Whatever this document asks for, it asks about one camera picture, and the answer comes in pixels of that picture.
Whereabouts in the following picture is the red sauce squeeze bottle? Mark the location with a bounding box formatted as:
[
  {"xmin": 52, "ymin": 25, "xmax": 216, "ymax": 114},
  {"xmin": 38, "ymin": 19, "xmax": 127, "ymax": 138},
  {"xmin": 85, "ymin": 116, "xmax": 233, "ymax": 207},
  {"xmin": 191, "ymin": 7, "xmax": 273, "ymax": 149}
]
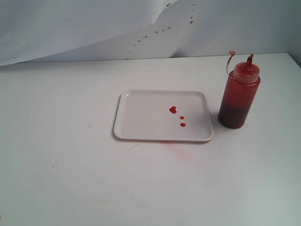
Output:
[{"xmin": 218, "ymin": 51, "xmax": 261, "ymax": 129}]

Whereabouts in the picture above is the white rectangular tray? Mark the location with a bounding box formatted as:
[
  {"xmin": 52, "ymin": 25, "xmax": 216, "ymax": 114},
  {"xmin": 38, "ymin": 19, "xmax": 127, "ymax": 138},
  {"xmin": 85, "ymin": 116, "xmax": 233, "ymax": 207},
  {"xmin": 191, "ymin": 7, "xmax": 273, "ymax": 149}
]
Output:
[{"xmin": 113, "ymin": 90, "xmax": 214, "ymax": 142}]

